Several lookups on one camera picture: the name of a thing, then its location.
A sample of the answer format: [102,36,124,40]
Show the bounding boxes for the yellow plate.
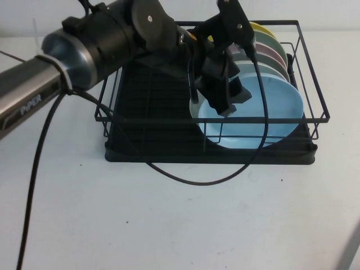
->
[190,21,278,42]

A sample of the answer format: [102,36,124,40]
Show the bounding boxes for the pink plate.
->
[227,42,286,70]

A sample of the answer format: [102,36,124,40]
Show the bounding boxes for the pale mint plate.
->
[189,60,290,124]

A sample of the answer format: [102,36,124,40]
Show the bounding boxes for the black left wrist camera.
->
[205,0,257,57]

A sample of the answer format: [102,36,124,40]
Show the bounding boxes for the black dish drying rack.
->
[104,53,318,164]

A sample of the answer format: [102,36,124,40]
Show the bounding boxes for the light blue plate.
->
[197,75,305,149]

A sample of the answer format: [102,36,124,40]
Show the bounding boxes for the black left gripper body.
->
[179,26,240,99]

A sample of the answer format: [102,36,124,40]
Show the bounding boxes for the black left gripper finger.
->
[209,81,237,116]
[229,75,253,104]

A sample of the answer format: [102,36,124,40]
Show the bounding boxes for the long black camera cable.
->
[16,44,268,270]

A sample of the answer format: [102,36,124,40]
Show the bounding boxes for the white zip tie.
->
[33,19,74,96]

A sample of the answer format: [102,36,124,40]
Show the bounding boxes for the black wire dish rack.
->
[94,20,330,152]

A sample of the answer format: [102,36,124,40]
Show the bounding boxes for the green plate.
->
[251,30,288,68]

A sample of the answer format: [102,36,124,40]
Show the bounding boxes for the grey plate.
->
[253,52,290,82]

